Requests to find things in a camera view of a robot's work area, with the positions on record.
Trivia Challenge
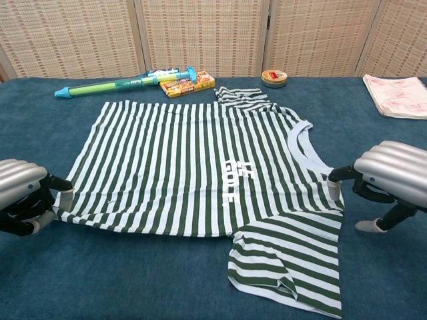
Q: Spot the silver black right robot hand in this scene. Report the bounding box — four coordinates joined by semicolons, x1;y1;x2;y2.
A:
326;140;427;233

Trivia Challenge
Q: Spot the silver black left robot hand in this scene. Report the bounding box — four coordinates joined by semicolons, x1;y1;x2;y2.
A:
0;159;75;237

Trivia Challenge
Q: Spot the green white striped shirt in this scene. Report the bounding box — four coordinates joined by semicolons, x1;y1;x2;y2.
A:
53;85;346;319

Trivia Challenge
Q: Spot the spiral sketch notebook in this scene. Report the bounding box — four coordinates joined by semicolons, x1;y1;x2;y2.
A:
362;73;427;120

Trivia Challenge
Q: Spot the blue green toy water pump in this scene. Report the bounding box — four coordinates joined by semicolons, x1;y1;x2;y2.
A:
54;66;199;100

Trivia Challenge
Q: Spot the blue table cover cloth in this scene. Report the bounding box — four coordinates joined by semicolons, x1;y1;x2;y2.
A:
0;76;427;320

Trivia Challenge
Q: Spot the woven folding screen panel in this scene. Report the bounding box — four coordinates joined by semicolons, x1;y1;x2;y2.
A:
0;0;147;81
135;0;271;78
355;0;427;78
263;0;388;78

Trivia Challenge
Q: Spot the round tin with red label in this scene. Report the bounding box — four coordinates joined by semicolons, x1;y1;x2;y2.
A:
261;69;288;89

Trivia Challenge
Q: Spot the yellow snack box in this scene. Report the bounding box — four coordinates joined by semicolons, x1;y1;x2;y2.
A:
159;69;216;99

